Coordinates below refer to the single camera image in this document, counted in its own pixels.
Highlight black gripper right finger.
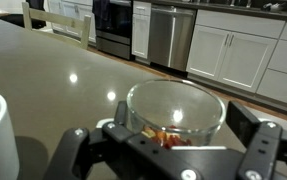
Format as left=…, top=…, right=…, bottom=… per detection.
left=226, top=100, right=287, bottom=180

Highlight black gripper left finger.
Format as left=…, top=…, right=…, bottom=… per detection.
left=42, top=100, right=141, bottom=180

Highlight red orange food pieces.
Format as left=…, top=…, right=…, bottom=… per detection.
left=142, top=124, right=192, bottom=149

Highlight white lower kitchen cabinets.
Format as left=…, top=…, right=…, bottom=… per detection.
left=47, top=0, right=287, bottom=109

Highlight pale wooden chair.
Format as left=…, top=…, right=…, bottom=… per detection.
left=21, top=1, right=92, bottom=50

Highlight black stool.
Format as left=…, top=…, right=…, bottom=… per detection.
left=0, top=0, right=47, bottom=29

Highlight dark kitchen countertop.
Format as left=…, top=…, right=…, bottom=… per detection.
left=149, top=0, right=287, bottom=24

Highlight stainless steel dishwasher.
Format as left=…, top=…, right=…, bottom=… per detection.
left=149, top=4, right=197, bottom=72

